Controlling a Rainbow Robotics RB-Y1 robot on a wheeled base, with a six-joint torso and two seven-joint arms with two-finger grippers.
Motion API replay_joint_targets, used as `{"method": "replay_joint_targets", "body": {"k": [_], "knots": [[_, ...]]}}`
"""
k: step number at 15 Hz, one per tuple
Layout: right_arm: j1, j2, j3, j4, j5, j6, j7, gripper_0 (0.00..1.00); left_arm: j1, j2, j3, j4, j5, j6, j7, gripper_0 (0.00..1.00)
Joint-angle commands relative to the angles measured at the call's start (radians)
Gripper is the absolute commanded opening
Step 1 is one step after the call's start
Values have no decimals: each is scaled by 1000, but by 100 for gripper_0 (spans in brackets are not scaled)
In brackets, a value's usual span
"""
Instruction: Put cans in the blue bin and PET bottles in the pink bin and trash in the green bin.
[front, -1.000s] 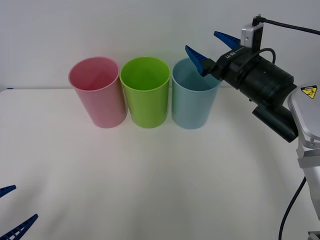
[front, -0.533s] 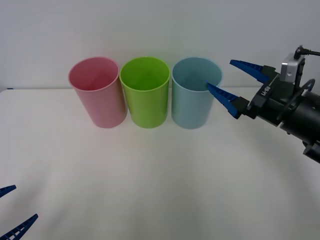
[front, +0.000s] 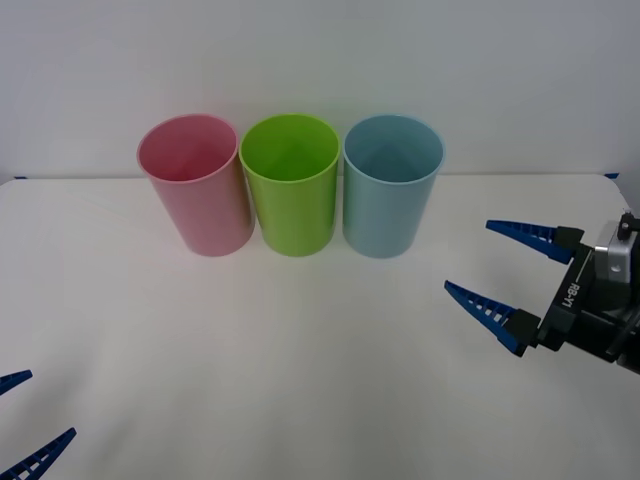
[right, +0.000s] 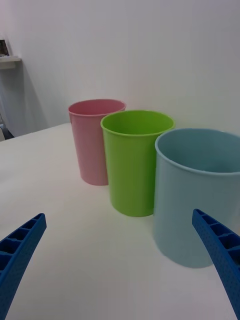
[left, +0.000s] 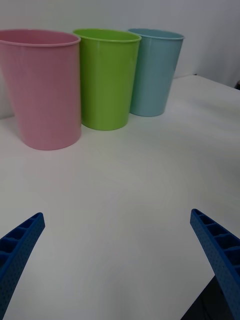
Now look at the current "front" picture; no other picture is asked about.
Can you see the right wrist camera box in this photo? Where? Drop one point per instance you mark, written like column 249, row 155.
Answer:
column 617, row 255

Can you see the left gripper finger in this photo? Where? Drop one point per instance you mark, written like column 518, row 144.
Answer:
column 42, row 455
column 12, row 381

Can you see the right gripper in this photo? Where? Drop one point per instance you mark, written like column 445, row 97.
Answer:
column 585, row 310

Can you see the pale blue plastic bin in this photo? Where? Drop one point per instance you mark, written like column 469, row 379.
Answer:
column 385, row 220

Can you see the pink plastic bin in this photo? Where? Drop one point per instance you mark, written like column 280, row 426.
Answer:
column 210, row 220

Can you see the green plastic bin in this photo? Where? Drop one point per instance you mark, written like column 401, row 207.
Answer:
column 295, row 220

